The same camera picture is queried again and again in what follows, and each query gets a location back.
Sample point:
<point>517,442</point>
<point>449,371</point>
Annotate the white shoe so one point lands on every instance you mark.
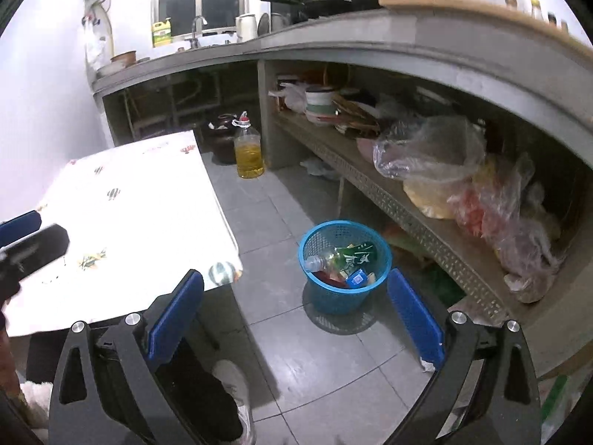
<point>234,380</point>

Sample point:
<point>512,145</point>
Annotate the yellow detergent bottle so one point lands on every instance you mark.
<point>162,35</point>

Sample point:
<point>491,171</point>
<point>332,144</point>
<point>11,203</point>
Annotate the blue white toothpaste box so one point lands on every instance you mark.
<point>356,278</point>

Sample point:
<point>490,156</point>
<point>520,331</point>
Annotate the grey kitchen counter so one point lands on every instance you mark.
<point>417,46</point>

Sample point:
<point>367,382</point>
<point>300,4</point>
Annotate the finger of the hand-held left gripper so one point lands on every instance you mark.
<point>41,248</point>
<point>21,228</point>

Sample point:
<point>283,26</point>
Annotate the crumpled clear plastic bag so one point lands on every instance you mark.
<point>528,250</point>

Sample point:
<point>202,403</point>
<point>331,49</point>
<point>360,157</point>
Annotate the hanging white plastic bag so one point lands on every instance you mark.
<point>95,46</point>

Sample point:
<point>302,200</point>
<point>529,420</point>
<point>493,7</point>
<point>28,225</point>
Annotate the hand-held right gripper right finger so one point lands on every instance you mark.
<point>414,320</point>

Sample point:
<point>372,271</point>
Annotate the perforated grey shelf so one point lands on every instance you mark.
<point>417,222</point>

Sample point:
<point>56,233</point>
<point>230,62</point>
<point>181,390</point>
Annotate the metal sink faucet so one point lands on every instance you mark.
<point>194,32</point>

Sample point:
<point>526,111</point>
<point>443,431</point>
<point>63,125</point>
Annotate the dark trouser leg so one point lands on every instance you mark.
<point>204,394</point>

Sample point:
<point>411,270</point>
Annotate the cooking oil bottle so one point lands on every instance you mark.
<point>249,157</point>

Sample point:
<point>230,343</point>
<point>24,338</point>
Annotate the yellow filled plastic bag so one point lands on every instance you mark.
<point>431,199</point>

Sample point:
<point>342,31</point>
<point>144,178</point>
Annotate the stack of white green bowls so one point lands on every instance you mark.
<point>322,102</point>

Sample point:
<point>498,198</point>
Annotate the black frying pan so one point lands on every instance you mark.
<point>319,9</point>

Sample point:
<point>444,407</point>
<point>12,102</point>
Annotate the pile of brown dishes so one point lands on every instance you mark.
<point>356,116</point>

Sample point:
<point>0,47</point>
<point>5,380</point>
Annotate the white rag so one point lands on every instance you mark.
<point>319,167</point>

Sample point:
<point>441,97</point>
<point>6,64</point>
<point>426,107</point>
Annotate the wooden cutting board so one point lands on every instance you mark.
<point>463,4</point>

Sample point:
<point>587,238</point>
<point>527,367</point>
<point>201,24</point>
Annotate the dark clay pot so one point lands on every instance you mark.
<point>222,143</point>

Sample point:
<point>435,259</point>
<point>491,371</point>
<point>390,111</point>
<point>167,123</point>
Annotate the plastic bag with red contents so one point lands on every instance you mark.
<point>482,213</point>

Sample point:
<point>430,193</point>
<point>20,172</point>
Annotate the green plastic bottle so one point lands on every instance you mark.
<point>352,257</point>

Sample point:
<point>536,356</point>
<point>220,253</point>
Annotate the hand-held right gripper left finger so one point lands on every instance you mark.
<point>178,315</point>

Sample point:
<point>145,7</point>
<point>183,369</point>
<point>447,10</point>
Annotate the white electric kettle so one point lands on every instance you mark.
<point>246,28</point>

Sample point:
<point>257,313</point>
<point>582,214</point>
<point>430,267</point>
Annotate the white green fluffy cloth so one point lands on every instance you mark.
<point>37,403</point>

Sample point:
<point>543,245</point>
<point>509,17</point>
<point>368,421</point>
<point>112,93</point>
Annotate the blue plastic basket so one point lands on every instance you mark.
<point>333,299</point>

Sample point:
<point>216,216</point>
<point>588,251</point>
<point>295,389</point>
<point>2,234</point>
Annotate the brown bowl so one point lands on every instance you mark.
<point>124,59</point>

